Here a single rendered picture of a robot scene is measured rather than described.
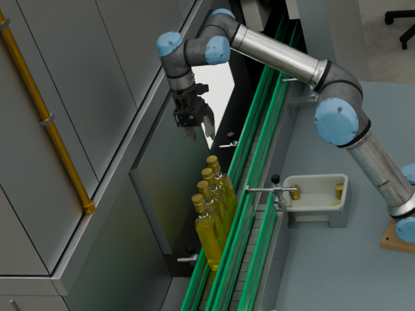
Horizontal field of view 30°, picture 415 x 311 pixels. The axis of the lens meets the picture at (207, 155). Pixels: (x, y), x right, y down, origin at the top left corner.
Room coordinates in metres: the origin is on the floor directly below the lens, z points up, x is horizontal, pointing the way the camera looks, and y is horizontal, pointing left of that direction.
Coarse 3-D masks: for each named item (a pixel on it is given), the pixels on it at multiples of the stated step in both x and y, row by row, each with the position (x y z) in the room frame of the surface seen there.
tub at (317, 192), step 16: (304, 176) 2.09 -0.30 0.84; (320, 176) 2.06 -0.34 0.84; (336, 176) 2.04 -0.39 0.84; (288, 192) 2.08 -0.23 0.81; (304, 192) 2.09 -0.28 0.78; (320, 192) 2.06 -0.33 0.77; (288, 208) 1.96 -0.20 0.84; (304, 208) 1.93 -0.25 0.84; (320, 208) 1.91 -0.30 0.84; (336, 208) 1.89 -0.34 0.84
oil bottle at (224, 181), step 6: (222, 174) 1.92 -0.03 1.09; (216, 180) 1.90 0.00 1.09; (222, 180) 1.90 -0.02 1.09; (228, 180) 1.92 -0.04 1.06; (222, 186) 1.89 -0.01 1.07; (228, 186) 1.90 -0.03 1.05; (228, 192) 1.89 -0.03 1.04; (228, 198) 1.89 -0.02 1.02; (234, 198) 1.92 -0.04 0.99; (234, 204) 1.90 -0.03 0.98; (234, 210) 1.89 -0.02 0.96
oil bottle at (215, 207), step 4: (216, 200) 1.81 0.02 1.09; (208, 204) 1.80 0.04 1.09; (212, 204) 1.80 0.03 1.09; (216, 204) 1.80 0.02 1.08; (220, 204) 1.82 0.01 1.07; (208, 208) 1.79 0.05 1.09; (212, 208) 1.79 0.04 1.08; (216, 208) 1.79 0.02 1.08; (220, 208) 1.81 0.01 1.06; (216, 212) 1.78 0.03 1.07; (220, 212) 1.80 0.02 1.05; (224, 212) 1.82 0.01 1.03; (220, 216) 1.79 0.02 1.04; (224, 216) 1.81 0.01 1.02; (220, 220) 1.78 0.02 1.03; (224, 220) 1.81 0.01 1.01; (220, 224) 1.78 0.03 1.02; (224, 224) 1.80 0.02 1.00; (224, 228) 1.79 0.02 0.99; (228, 228) 1.82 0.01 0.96; (224, 232) 1.78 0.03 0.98; (228, 232) 1.81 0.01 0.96; (224, 236) 1.78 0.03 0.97
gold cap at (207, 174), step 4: (204, 168) 1.88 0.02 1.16; (208, 168) 1.88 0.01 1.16; (204, 172) 1.87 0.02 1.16; (208, 172) 1.86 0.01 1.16; (212, 172) 1.86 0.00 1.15; (204, 176) 1.86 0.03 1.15; (208, 176) 1.85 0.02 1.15; (212, 176) 1.86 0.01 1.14; (204, 180) 1.86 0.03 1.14; (208, 180) 1.85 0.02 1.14; (212, 180) 1.85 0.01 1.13; (212, 184) 1.85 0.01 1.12
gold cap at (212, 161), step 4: (212, 156) 1.93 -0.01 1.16; (208, 160) 1.92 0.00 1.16; (212, 160) 1.91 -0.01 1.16; (216, 160) 1.91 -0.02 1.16; (208, 164) 1.91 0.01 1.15; (212, 164) 1.90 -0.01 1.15; (216, 164) 1.91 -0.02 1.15; (212, 168) 1.90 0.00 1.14; (216, 168) 1.90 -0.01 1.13; (220, 168) 1.92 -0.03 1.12; (216, 172) 1.90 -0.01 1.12
